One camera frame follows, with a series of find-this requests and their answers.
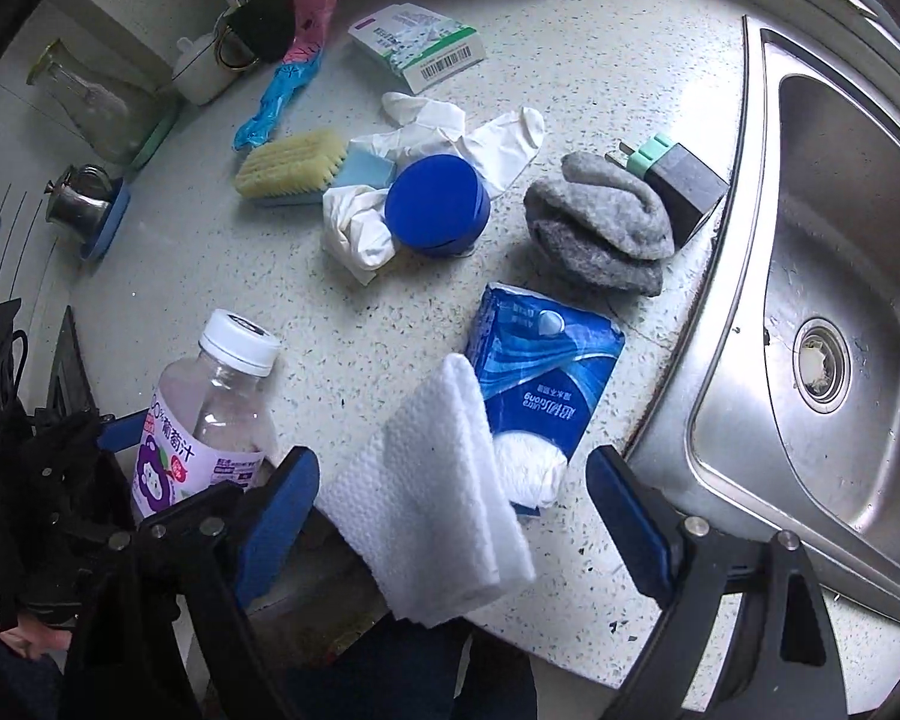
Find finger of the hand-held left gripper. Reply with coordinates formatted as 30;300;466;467
94;411;149;455
135;480;248;539

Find person's left hand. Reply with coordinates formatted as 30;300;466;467
0;624;74;662

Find person's blue trousers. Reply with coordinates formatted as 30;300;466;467
270;611;541;720

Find clear glass carafe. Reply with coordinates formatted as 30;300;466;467
28;39;167;166

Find purple label plastic bottle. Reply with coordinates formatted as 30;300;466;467
131;309;282;522

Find green saucer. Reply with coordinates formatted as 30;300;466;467
131;101;181;170

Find pink blue plastic packet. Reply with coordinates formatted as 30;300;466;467
232;0;344;152

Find white paper towel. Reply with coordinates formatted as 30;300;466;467
316;352;537;627

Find white lidded pot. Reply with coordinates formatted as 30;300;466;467
171;34;241;106

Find yellow bristle scrub brush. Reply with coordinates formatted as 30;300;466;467
234;127;348;209

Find blue tissue pack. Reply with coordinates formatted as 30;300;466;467
463;283;626;518

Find small steel pitcher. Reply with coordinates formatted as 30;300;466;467
45;163;117;230

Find black utensil cup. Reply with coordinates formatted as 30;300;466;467
217;0;301;68

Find blue saucer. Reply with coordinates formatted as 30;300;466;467
79;178;132;263

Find black plug charger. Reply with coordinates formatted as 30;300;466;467
606;133;730;248

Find grey cloth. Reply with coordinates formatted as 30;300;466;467
523;151;676;296

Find blue round tin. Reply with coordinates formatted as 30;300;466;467
384;154;491;254

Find stainless steel sink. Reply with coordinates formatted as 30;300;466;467
622;15;900;627

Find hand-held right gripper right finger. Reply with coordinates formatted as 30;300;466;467
585;444;850;720

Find white green cardboard box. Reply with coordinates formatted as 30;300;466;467
347;4;486;96

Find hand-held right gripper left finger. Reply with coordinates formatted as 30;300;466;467
60;446;321;720

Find light blue sponge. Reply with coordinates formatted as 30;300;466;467
334;146;397;192

